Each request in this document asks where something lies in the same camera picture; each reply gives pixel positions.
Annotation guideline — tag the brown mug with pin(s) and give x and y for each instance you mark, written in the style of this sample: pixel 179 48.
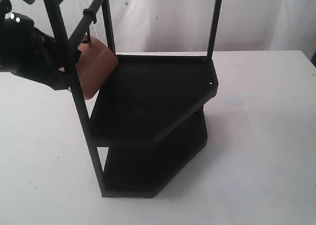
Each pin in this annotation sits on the brown mug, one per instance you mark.
pixel 95 65

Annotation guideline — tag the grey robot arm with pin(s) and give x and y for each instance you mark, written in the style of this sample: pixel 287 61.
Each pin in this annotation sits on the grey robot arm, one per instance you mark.
pixel 59 34

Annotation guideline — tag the black two-tier shelf rack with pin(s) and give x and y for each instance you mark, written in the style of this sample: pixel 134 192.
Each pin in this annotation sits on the black two-tier shelf rack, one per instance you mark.
pixel 147 122

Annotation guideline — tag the white backdrop curtain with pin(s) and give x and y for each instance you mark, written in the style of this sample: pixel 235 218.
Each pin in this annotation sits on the white backdrop curtain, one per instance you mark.
pixel 184 25

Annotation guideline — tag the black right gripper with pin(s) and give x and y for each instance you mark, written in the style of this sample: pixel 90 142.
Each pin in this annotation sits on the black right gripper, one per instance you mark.
pixel 29 53

